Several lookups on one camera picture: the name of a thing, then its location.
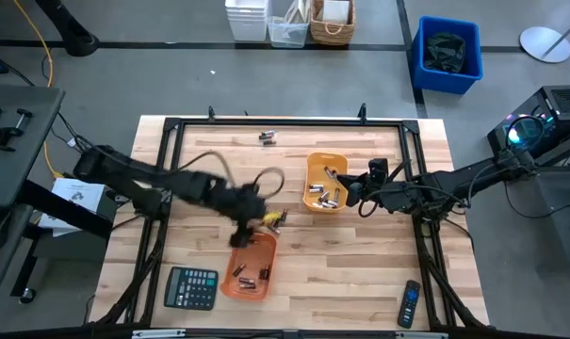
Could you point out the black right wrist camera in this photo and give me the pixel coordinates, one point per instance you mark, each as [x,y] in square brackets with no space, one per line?
[378,168]

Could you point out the black desk calculator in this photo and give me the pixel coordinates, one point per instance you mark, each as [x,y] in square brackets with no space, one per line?
[190,288]

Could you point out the clear plastic container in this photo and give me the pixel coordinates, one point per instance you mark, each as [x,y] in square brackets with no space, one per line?
[288,33]

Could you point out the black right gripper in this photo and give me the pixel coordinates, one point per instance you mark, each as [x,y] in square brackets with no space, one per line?
[385,195]

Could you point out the yellow plastic bin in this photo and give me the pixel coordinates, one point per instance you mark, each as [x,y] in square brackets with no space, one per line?
[320,165]

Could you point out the dark grey desk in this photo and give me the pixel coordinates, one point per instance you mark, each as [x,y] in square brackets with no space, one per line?
[21,160]

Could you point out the black aluminium table frame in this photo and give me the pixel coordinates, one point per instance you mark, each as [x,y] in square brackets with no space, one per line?
[313,122]

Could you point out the white stacked plastic bins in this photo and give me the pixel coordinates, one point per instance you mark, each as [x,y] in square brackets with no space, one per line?
[247,19]

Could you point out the white box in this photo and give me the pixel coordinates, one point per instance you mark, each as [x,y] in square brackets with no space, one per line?
[336,10]

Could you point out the workbench with grey legs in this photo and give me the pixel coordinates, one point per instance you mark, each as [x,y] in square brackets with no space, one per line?
[562,221]

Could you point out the black computer tower RGB lights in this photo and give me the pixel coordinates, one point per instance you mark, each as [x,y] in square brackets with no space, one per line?
[567,108]

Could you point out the woven wicker basket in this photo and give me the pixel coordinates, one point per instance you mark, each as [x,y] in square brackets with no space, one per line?
[332,34]

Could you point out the dark crumpled cloth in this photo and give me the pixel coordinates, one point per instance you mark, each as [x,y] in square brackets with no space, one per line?
[444,52]

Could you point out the white round base floor stand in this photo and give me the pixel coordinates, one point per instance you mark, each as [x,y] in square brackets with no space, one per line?
[543,44]

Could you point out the yellow tag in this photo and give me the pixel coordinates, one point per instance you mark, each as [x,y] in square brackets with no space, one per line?
[271,217]

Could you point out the blue plastic bin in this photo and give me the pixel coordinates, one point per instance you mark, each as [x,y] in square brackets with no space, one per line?
[473,56]

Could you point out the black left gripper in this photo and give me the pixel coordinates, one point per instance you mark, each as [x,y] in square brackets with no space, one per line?
[242,205]

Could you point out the silver metal bracket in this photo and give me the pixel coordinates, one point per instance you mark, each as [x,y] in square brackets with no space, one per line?
[157,334]
[421,335]

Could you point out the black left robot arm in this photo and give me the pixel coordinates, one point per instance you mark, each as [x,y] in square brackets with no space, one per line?
[124,172]

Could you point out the black caster wheel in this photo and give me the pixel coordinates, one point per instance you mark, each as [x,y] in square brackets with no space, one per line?
[27,295]

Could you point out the orange plastic bin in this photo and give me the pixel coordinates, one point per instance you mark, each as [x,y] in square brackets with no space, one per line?
[256,254]

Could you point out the black remote control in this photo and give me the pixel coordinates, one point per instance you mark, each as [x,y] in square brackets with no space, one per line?
[409,303]

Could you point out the black stand leg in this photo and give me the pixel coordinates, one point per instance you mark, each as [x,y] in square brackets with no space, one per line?
[72,33]

